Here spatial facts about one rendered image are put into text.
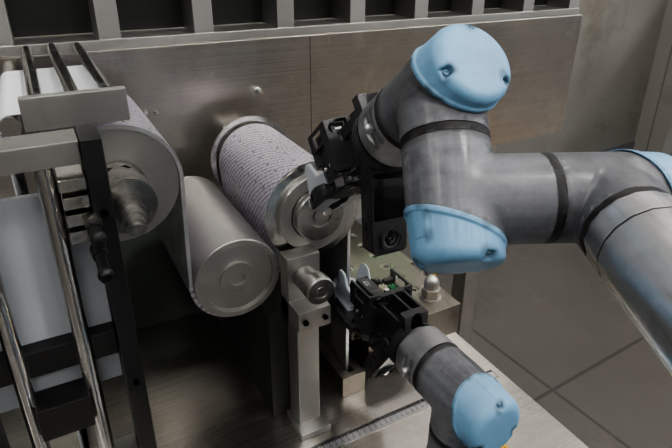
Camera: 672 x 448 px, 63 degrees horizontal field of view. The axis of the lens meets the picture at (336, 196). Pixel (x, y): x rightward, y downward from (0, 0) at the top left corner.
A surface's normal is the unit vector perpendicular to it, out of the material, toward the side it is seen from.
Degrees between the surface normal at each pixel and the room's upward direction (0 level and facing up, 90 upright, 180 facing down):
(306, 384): 90
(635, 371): 0
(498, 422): 91
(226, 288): 90
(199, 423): 0
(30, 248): 90
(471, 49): 50
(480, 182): 43
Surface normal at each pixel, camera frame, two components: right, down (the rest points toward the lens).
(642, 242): -0.70, -0.59
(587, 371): 0.00, -0.91
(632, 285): -0.99, -0.05
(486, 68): 0.37, -0.30
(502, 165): 0.02, -0.66
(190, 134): 0.47, 0.36
